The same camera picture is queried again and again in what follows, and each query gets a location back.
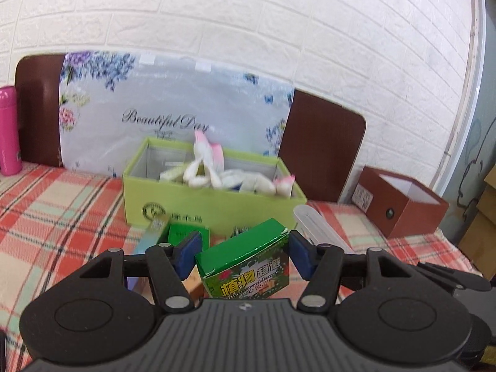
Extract plain cardboard carton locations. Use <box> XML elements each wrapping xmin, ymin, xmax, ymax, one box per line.
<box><xmin>457</xmin><ymin>170</ymin><xmax>496</xmax><ymax>280</ymax></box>

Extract brown wooden headboard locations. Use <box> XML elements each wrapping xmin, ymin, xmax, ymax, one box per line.
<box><xmin>15</xmin><ymin>53</ymin><xmax>367</xmax><ymax>203</ymax></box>

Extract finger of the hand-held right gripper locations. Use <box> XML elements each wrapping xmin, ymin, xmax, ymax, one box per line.
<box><xmin>445</xmin><ymin>275</ymin><xmax>492</xmax><ymax>292</ymax></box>
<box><xmin>418</xmin><ymin>262</ymin><xmax>483</xmax><ymax>280</ymax></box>

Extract green packet box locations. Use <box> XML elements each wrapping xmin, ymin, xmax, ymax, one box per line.
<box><xmin>195</xmin><ymin>218</ymin><xmax>291</xmax><ymax>300</ymax></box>
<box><xmin>167</xmin><ymin>223</ymin><xmax>202</xmax><ymax>246</ymax></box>

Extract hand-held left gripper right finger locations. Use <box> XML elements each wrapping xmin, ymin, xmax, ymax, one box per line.
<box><xmin>289</xmin><ymin>230</ymin><xmax>417</xmax><ymax>312</ymax></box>

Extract brown cardboard box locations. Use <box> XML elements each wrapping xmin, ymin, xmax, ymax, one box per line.
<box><xmin>351</xmin><ymin>165</ymin><xmax>450</xmax><ymax>240</ymax></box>

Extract clear plastic cup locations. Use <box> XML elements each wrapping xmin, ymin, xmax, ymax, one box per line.
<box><xmin>293</xmin><ymin>205</ymin><xmax>355</xmax><ymax>256</ymax></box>

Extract pink thermos bottle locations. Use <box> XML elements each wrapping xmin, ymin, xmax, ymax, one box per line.
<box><xmin>0</xmin><ymin>85</ymin><xmax>23</xmax><ymax>176</ymax></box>

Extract light green cardboard box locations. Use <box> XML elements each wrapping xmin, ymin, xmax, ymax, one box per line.
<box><xmin>122</xmin><ymin>136</ymin><xmax>308</xmax><ymax>237</ymax></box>

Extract floral printed plastic bag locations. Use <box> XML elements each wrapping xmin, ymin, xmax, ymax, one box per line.
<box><xmin>58</xmin><ymin>50</ymin><xmax>295</xmax><ymax>179</ymax></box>

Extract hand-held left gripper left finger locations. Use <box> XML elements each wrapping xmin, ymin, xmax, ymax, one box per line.
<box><xmin>79</xmin><ymin>230</ymin><xmax>212</xmax><ymax>312</ymax></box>

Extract red plaid blanket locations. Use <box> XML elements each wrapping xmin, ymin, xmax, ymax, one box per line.
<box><xmin>0</xmin><ymin>161</ymin><xmax>485</xmax><ymax>357</ymax></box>

